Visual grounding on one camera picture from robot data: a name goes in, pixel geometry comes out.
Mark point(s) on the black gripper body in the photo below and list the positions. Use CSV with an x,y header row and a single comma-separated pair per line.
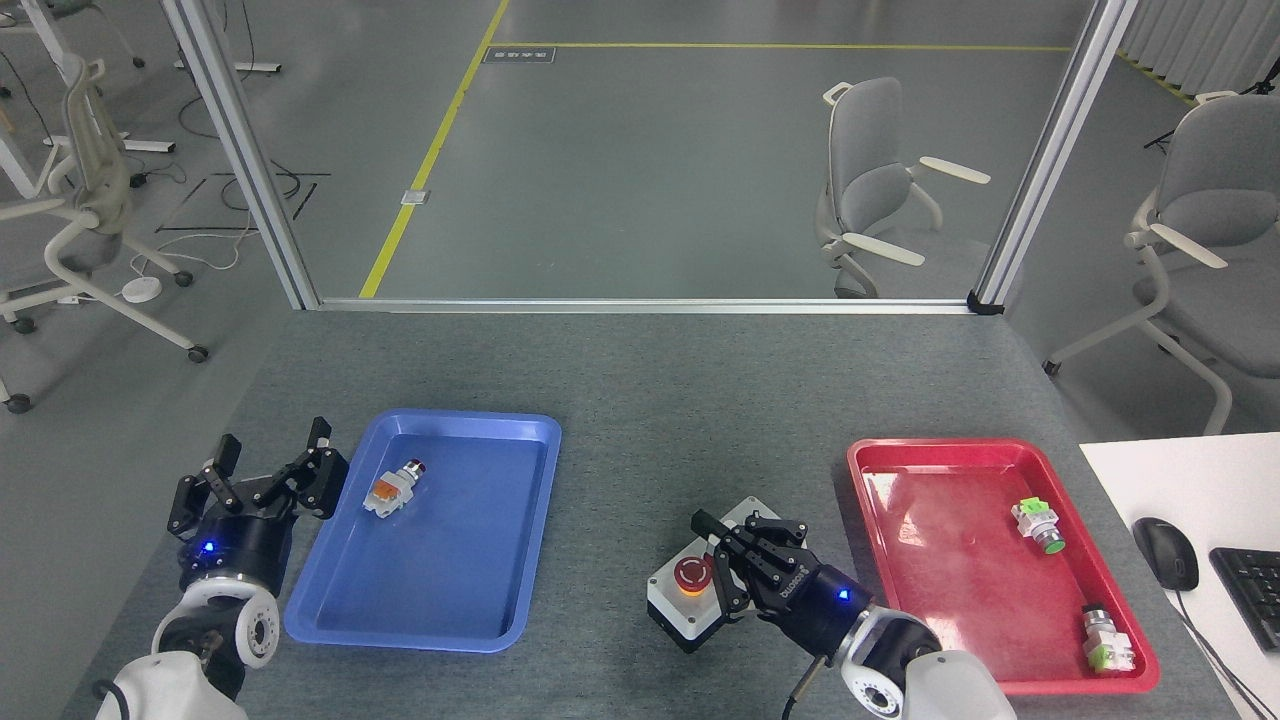
x,y
245,545
815,605

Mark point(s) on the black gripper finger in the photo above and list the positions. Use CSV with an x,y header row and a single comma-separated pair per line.
x,y
780,545
320,485
728,565
195,495

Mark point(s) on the grey control box with buttons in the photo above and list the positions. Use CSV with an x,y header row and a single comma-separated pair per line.
x,y
668,600

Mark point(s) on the blue plastic tray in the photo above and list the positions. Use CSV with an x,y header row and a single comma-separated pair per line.
x,y
440,560

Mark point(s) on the red plastic tray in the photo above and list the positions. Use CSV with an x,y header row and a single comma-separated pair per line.
x,y
960,570

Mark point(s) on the white round floor disc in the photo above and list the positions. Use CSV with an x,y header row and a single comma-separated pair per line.
x,y
141,289

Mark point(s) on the silver floor socket plate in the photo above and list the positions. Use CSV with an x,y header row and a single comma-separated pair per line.
x,y
416,197

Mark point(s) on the white mesh office chair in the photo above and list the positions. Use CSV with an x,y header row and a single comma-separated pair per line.
x,y
95,170

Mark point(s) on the black computer mouse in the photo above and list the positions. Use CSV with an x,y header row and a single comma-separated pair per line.
x,y
1165,552

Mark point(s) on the white desk foot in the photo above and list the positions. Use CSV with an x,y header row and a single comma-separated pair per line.
x,y
140,145
250,67

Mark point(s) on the white side table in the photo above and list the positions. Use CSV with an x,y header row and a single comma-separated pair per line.
x,y
1180,480

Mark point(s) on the grey office chair white armrests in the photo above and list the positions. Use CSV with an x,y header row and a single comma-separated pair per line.
x,y
865,140

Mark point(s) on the black keyboard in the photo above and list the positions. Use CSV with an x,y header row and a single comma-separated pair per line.
x,y
1255,595

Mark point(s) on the dark floor label plate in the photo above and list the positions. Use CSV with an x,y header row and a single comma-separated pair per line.
x,y
519,55

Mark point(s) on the black tripod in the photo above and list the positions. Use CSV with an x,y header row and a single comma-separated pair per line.
x,y
1180,125

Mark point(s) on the white pleated curtain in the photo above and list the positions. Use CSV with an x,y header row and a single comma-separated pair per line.
x,y
1200,35

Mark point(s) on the orange red push button switch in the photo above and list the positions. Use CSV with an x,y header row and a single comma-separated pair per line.
x,y
387,492

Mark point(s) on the silver aluminium rail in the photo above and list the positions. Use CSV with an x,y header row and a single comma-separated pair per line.
x,y
640,306

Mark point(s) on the silver green push button switch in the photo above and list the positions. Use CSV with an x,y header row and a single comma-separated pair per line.
x,y
1108,640

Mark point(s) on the black corner bracket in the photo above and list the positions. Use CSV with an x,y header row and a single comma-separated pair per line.
x,y
985,304

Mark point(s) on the silver aluminium post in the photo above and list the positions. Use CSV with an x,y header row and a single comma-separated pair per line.
x,y
1050,160
245,150

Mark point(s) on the grey office chair white frame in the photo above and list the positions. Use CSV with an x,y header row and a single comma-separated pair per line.
x,y
1225,160

